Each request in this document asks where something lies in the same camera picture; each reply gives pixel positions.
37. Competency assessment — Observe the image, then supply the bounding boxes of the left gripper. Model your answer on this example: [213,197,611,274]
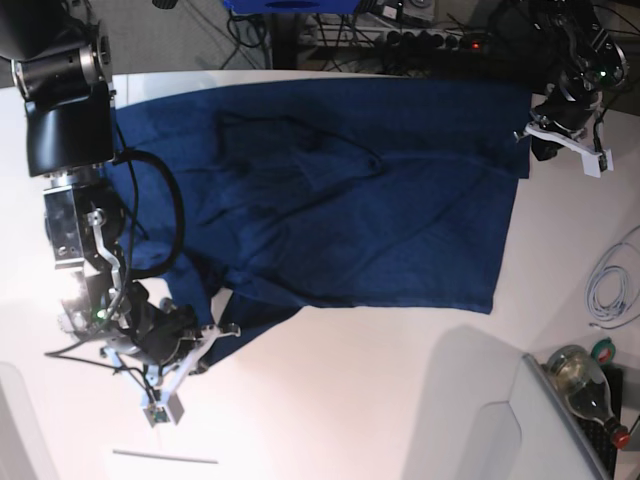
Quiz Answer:
[531,84,602,161]

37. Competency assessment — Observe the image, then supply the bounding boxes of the clear plastic bottle red cap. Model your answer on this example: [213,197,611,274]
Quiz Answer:
[546,345,631,449]

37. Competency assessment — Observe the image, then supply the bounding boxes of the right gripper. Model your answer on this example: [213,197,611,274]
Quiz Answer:
[112,299,212,374]

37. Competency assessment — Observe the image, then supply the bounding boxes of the coiled light grey cable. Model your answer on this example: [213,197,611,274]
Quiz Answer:
[585,234,640,331]

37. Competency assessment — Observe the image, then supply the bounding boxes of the dark blue t-shirt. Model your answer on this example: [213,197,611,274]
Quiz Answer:
[116,78,531,365]

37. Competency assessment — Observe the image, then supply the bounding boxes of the blue plastic bin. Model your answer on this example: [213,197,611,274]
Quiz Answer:
[223,0,360,15]

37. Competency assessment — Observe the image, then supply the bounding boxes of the green tape roll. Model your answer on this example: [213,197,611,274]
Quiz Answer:
[591,337,616,366]

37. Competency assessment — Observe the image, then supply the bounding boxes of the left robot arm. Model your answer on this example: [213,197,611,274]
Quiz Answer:
[514,1,628,176]

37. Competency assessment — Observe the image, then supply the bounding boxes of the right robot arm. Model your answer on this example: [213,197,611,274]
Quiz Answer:
[1,1,209,374]

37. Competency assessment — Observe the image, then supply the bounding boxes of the black power strip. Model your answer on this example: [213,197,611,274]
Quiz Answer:
[382,28,491,53]

